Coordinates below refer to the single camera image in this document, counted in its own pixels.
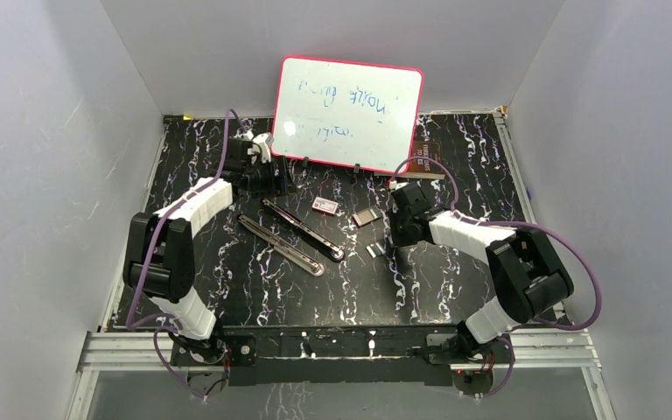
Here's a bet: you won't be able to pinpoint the brown Three Days book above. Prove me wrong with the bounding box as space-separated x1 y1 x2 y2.
403 140 445 179

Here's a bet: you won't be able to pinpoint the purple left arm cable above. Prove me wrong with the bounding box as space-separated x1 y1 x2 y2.
124 108 256 401

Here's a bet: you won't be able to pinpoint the pink framed whiteboard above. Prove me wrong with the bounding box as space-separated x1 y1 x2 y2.
271 55 424 174

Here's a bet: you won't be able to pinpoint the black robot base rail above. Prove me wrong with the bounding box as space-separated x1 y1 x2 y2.
173 324 514 389

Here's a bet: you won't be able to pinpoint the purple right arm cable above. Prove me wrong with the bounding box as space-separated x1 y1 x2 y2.
388 155 604 401

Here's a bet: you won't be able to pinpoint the cardboard staple box tray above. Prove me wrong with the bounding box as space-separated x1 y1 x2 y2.
352 206 383 228

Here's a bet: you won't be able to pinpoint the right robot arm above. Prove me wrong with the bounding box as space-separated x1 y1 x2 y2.
388 181 574 362

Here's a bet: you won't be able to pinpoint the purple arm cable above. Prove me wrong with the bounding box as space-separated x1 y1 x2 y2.
124 108 256 401
388 155 604 401

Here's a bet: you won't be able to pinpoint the silver staple strip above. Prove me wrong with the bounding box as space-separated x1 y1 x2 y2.
366 241 386 258

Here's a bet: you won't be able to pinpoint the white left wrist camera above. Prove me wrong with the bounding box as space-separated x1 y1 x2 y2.
252 132 273 164

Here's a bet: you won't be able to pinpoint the red white staple box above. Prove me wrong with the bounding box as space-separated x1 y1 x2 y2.
311 196 339 215

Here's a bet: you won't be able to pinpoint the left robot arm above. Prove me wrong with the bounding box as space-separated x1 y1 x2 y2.
122 133 295 364

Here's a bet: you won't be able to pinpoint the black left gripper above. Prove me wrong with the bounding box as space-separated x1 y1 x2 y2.
243 157 298 200

